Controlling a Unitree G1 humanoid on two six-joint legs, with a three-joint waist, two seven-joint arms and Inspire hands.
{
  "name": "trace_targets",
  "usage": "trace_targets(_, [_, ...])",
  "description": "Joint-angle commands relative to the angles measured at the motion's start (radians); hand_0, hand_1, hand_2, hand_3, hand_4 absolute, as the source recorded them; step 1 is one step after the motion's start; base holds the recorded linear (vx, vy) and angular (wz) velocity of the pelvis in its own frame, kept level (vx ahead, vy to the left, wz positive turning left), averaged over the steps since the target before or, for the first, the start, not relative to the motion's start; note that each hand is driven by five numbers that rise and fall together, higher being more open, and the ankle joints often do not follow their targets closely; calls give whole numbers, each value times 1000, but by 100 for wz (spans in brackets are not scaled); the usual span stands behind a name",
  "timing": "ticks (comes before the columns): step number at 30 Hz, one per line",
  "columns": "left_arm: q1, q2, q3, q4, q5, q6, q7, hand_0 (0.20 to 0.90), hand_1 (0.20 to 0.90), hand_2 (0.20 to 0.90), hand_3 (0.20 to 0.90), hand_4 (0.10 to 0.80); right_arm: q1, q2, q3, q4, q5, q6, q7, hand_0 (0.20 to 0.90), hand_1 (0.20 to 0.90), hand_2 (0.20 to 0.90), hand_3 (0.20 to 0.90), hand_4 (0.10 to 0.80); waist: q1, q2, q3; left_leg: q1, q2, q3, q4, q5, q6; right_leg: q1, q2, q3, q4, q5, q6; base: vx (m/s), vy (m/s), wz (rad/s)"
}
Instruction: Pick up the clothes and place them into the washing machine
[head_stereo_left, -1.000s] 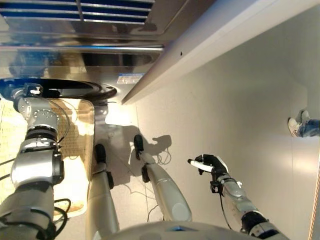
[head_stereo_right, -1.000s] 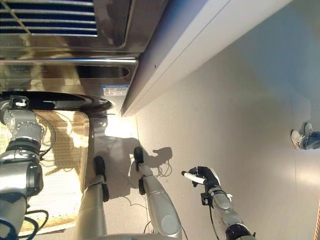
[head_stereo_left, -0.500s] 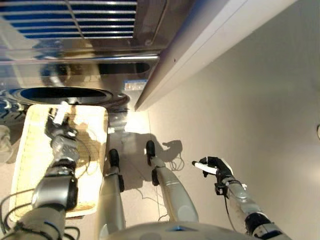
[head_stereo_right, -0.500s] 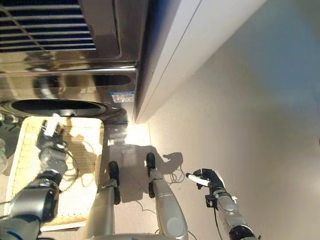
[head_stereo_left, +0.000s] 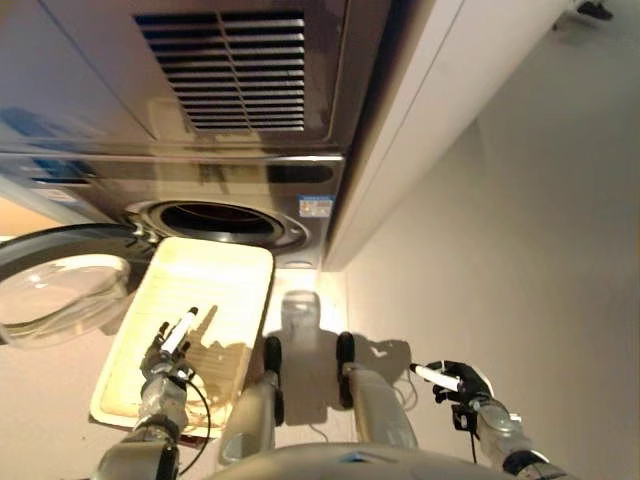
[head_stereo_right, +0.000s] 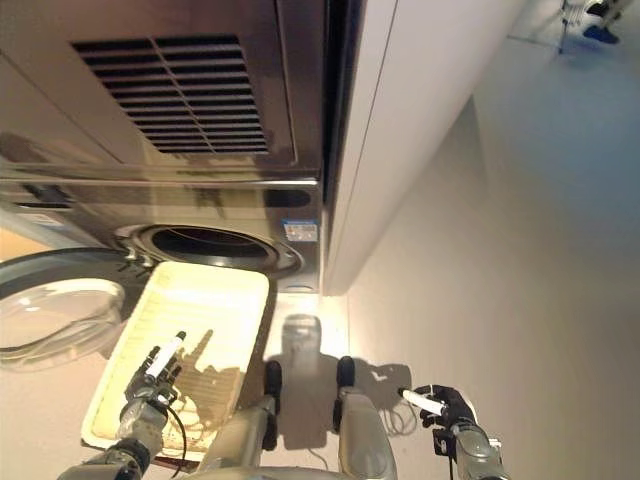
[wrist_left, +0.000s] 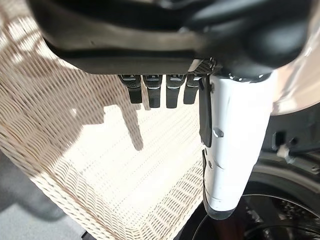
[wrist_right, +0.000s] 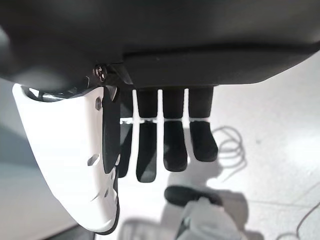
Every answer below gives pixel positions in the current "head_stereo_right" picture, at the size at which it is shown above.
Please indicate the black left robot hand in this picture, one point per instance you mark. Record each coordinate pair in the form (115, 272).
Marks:
(155, 370)

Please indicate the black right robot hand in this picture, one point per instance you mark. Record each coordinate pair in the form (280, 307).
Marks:
(450, 402)

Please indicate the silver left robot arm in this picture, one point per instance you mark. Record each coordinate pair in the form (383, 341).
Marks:
(135, 430)

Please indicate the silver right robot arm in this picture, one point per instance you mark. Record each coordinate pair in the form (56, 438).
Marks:
(475, 450)

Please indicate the white wicker laundry basket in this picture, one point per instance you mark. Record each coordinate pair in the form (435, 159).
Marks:
(210, 300)

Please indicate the silver left robot leg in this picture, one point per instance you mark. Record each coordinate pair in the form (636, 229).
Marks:
(240, 435)

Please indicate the round glass washer door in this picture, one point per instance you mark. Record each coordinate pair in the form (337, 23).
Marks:
(50, 310)

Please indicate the small blue white sticker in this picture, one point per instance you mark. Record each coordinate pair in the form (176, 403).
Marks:
(46, 225)

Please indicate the blue energy label sticker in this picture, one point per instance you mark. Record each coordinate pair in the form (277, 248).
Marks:
(300, 230)

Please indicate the dark oval washer panel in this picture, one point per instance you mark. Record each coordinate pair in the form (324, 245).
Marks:
(290, 198)

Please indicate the white cabinet side panel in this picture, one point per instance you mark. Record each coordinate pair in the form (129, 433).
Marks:
(410, 150)

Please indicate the dark vent grille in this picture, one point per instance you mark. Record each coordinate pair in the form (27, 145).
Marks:
(175, 95)

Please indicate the grey stacked dryer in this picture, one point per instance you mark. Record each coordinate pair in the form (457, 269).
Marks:
(300, 75)

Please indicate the metal drying rack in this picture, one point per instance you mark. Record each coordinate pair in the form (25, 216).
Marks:
(562, 25)

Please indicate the white blue sneaker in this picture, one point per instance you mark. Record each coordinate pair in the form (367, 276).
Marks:
(602, 34)

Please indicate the white cabinet post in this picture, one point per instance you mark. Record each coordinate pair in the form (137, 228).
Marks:
(15, 220)

